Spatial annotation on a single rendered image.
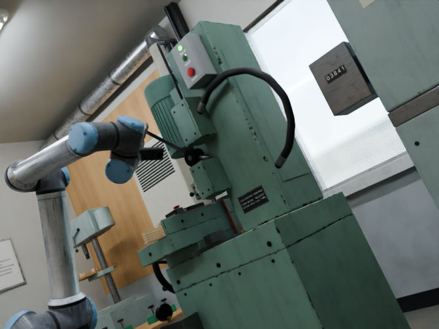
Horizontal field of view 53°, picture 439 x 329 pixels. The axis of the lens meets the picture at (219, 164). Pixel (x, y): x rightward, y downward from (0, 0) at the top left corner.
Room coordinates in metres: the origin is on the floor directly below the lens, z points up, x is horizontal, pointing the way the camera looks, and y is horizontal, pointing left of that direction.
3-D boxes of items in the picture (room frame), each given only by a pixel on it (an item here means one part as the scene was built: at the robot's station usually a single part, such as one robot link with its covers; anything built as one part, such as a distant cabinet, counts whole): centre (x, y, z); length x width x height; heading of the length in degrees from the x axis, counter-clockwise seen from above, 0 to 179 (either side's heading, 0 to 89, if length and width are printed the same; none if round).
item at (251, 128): (1.54, -0.14, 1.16); 0.22 x 0.22 x 0.72; 48
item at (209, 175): (1.49, 0.05, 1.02); 0.09 x 0.07 x 0.12; 138
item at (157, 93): (1.73, 0.08, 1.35); 0.18 x 0.18 x 0.31
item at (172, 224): (1.70, 0.06, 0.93); 0.60 x 0.02 x 0.06; 138
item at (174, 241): (1.80, 0.17, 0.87); 0.61 x 0.30 x 0.06; 138
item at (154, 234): (1.66, 0.14, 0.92); 0.55 x 0.02 x 0.04; 138
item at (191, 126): (1.47, 0.02, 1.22); 0.09 x 0.08 x 0.15; 48
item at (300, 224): (1.65, -0.01, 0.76); 0.57 x 0.45 x 0.09; 48
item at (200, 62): (1.41, -0.06, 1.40); 0.10 x 0.06 x 0.16; 48
